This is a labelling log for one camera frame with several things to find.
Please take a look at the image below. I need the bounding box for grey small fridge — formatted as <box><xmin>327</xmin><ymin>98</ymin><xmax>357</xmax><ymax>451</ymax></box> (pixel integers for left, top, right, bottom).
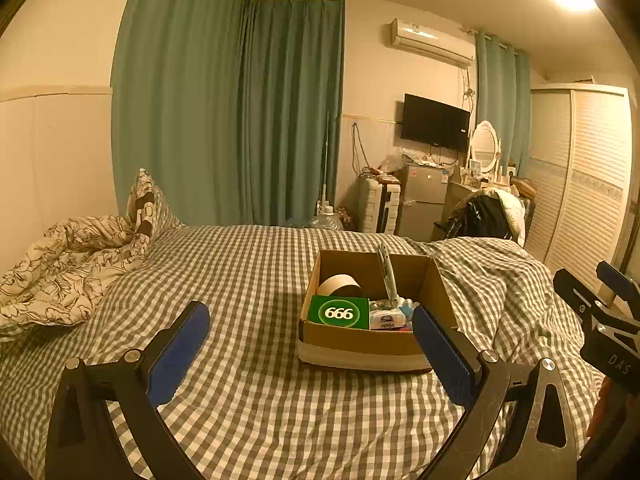
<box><xmin>397</xmin><ymin>162</ymin><xmax>453</xmax><ymax>243</ymax></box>

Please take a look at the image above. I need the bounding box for black wall television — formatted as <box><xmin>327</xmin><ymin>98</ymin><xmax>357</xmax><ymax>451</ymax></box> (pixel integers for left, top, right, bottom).
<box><xmin>400</xmin><ymin>93</ymin><xmax>472</xmax><ymax>152</ymax></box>

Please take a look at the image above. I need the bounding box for large water bottle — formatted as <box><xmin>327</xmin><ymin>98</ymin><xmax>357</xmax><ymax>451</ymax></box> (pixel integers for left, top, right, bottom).
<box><xmin>307</xmin><ymin>202</ymin><xmax>346</xmax><ymax>231</ymax></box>

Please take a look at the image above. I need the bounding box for hanging wall cable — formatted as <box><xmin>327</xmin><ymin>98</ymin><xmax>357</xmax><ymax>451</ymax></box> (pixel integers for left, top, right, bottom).
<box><xmin>351</xmin><ymin>122</ymin><xmax>366</xmax><ymax>176</ymax></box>

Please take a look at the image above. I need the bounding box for white suitcase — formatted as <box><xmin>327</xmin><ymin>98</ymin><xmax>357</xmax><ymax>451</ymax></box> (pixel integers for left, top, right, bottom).
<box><xmin>359</xmin><ymin>177</ymin><xmax>402</xmax><ymax>234</ymax></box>

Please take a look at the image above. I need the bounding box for oval white vanity mirror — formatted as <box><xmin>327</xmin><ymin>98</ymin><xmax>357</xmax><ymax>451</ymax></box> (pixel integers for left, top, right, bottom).
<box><xmin>469</xmin><ymin>121</ymin><xmax>502</xmax><ymax>168</ymax></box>

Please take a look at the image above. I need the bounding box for green curtain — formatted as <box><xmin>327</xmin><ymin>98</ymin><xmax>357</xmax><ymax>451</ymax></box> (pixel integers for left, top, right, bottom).
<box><xmin>475</xmin><ymin>34</ymin><xmax>532</xmax><ymax>178</ymax></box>
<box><xmin>239</xmin><ymin>0</ymin><xmax>346</xmax><ymax>228</ymax></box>
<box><xmin>111</xmin><ymin>0</ymin><xmax>251</xmax><ymax>226</ymax></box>

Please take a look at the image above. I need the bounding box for white louvred wardrobe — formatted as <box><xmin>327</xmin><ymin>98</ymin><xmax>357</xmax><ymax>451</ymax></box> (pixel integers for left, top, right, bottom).
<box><xmin>522</xmin><ymin>84</ymin><xmax>633</xmax><ymax>296</ymax></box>

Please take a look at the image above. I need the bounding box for green white medicine box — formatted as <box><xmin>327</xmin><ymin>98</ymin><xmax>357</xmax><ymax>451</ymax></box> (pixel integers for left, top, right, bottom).
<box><xmin>308</xmin><ymin>295</ymin><xmax>371</xmax><ymax>330</ymax></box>

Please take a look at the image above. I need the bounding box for floral quilt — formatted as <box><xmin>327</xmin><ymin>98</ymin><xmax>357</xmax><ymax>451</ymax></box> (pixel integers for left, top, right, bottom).
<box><xmin>0</xmin><ymin>215</ymin><xmax>151</xmax><ymax>331</ymax></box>

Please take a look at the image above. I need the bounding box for white puffer jacket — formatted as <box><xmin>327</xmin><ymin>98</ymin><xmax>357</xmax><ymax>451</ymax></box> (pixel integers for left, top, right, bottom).
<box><xmin>482</xmin><ymin>187</ymin><xmax>528</xmax><ymax>248</ymax></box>

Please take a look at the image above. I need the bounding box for brown tape roll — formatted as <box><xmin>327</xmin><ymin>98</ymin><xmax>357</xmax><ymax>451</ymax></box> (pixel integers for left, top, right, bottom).
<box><xmin>318</xmin><ymin>274</ymin><xmax>363</xmax><ymax>298</ymax></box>

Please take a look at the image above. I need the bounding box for white mop pole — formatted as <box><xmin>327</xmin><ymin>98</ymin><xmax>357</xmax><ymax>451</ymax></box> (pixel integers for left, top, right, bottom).
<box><xmin>320</xmin><ymin>110</ymin><xmax>332</xmax><ymax>206</ymax></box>

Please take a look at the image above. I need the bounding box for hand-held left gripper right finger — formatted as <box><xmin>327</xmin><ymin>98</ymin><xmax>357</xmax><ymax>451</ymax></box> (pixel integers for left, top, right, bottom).
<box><xmin>411</xmin><ymin>304</ymin><xmax>578</xmax><ymax>480</ymax></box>

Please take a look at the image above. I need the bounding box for dressing table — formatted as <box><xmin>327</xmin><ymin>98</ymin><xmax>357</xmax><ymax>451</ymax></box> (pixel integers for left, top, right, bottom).
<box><xmin>445</xmin><ymin>180</ymin><xmax>481</xmax><ymax>211</ymax></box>

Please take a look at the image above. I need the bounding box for white air conditioner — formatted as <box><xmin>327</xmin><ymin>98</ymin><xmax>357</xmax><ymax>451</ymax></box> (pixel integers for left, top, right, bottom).
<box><xmin>385</xmin><ymin>17</ymin><xmax>476</xmax><ymax>67</ymax></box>

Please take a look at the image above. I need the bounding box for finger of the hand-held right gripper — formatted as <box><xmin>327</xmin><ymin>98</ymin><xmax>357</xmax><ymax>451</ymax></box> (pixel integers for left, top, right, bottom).
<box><xmin>552</xmin><ymin>268</ymin><xmax>608</xmax><ymax>328</ymax></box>
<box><xmin>596</xmin><ymin>261</ymin><xmax>640</xmax><ymax>321</ymax></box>

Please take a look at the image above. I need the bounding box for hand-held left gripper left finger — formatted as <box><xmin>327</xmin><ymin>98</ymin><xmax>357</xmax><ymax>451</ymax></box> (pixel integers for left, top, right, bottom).
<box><xmin>44</xmin><ymin>300</ymin><xmax>212</xmax><ymax>480</ymax></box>

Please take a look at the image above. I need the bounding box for person's right hand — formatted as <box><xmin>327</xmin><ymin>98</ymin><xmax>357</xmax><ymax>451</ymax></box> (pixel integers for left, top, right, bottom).
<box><xmin>587</xmin><ymin>375</ymin><xmax>618</xmax><ymax>443</ymax></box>

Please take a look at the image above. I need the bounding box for cardboard box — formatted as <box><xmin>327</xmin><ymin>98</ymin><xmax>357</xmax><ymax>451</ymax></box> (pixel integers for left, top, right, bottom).
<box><xmin>297</xmin><ymin>249</ymin><xmax>460</xmax><ymax>373</ymax></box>

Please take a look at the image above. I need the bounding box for small white box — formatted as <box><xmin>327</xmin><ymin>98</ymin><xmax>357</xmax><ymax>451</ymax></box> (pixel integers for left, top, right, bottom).
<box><xmin>369</xmin><ymin>307</ymin><xmax>408</xmax><ymax>332</ymax></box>

